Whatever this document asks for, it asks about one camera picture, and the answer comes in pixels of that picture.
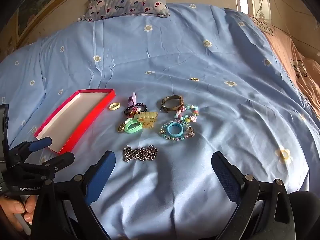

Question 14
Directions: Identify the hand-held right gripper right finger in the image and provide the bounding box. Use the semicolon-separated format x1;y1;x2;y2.
211;151;295;240

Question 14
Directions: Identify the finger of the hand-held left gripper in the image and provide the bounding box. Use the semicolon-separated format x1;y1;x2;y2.
9;137;52;161
17;152;75;180

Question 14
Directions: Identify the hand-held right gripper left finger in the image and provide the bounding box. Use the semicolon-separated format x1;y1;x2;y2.
31;151;117;240

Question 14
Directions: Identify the red-rimmed white tray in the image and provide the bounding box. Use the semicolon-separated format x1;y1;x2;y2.
34;89;116;154

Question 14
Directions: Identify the green hair tie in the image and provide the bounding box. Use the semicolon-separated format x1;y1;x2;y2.
124;119;144;134

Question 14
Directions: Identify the blue crystal bracelet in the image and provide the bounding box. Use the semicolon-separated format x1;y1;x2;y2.
160;120;195;140

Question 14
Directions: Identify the black bead bracelet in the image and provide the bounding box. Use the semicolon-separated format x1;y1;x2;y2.
124;102;148;117

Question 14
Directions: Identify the colourful plastic bead bracelet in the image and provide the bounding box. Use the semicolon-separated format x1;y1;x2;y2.
174;103;200;123

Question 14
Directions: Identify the gold wristwatch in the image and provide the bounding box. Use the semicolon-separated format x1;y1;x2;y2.
160;95;185;114

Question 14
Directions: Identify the person's left hand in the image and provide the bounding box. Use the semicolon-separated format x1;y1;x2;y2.
0;195;38;233

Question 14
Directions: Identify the yellow claw hair clip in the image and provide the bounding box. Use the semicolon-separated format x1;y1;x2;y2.
134;111;158;130

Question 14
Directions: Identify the painted bed headboard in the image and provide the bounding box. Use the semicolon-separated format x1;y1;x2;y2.
0;0;105;63

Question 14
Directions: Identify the blue flowered bedsheet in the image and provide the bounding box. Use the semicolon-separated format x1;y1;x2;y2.
0;3;315;240

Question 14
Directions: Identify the pink printed blanket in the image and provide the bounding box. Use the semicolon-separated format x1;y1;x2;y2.
250;15;320;120

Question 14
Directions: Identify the patterned pillow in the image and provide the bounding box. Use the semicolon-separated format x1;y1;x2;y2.
77;0;170;22

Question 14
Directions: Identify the silver chain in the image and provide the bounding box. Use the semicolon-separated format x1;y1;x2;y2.
122;144;158;163

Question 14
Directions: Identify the blue hair ring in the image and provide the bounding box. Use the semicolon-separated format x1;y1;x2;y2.
167;122;185;138

